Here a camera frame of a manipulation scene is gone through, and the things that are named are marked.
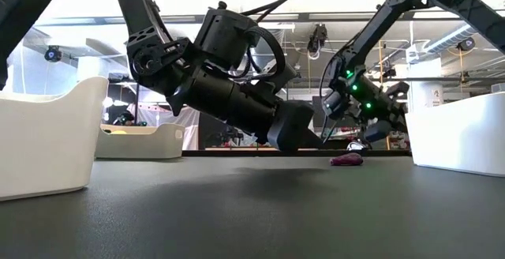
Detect black aluminium table frame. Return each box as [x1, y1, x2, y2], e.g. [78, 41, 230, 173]
[181, 149, 413, 158]

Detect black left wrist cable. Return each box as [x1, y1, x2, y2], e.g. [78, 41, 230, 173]
[240, 0, 295, 82]

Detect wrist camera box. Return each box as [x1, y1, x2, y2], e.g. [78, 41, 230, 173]
[193, 8, 260, 73]
[384, 80, 411, 104]

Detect black curtain panel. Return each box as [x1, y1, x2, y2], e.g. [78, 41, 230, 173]
[198, 111, 236, 149]

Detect grey metal beam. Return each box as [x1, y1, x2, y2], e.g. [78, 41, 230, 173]
[35, 10, 505, 27]

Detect white round pillar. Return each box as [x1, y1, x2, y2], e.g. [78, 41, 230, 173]
[410, 57, 445, 112]

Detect black table mat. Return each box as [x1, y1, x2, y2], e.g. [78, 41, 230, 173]
[0, 156, 505, 259]

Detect white spiral duct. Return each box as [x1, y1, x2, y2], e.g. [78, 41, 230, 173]
[424, 24, 478, 54]

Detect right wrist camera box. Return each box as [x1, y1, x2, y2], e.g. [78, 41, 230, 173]
[384, 80, 411, 104]

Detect beige plastic basket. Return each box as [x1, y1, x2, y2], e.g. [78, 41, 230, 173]
[94, 122, 185, 160]

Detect white plastic basket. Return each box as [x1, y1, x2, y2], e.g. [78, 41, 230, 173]
[0, 76, 110, 202]
[405, 92, 505, 178]

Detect white strip light fixture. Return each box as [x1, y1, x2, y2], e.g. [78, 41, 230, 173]
[258, 22, 296, 33]

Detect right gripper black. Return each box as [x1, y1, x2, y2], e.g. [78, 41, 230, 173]
[363, 88, 407, 143]

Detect black device on cord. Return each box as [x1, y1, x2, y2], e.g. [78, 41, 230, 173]
[306, 24, 328, 61]

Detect small purple eggplant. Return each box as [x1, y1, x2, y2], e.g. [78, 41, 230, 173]
[329, 152, 365, 167]

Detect white cloth curtain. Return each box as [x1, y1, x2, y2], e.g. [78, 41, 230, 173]
[137, 103, 201, 152]

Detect person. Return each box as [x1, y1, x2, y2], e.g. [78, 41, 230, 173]
[113, 111, 138, 128]

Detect black round spotlight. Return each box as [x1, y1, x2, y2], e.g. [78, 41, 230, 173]
[43, 45, 63, 63]
[457, 36, 477, 52]

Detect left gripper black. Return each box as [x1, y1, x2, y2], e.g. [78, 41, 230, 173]
[167, 75, 325, 152]

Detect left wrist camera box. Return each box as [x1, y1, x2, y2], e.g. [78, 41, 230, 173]
[193, 8, 260, 73]

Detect yellow rope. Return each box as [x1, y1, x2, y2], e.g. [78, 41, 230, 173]
[377, 37, 391, 152]

